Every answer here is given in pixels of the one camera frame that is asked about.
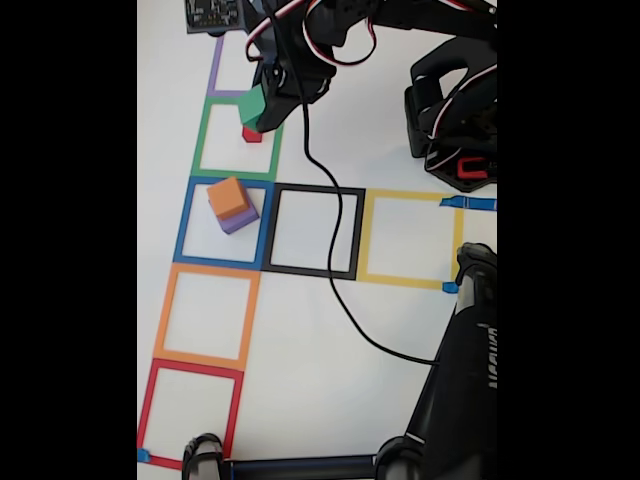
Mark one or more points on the green cube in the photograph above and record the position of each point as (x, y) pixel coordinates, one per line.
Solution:
(252, 107)

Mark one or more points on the small red cube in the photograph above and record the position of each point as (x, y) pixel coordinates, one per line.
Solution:
(251, 136)

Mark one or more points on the orange cube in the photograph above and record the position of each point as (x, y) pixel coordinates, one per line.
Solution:
(227, 197)

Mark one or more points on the large purple cube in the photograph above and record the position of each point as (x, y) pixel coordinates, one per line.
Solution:
(240, 222)

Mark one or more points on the blue tape strip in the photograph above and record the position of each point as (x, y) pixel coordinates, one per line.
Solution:
(475, 204)

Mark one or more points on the small blue tape piece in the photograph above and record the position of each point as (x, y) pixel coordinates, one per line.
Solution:
(144, 455)
(450, 287)

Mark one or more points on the black tripod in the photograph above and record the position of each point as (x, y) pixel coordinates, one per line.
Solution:
(460, 400)

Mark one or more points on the purple square frame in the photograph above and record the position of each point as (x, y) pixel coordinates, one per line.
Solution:
(216, 65)

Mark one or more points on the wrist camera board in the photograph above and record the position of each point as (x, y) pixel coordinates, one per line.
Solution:
(215, 15)

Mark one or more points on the black square frame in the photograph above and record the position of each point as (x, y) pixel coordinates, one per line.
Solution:
(310, 271)

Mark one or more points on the blue square frame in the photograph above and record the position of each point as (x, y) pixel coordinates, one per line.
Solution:
(215, 261)

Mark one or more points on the yellow square frame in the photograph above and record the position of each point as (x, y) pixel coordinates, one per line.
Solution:
(400, 280)

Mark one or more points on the orange square frame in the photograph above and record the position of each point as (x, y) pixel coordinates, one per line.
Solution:
(200, 358)

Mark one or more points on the red square frame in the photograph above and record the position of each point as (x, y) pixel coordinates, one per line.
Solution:
(195, 369)

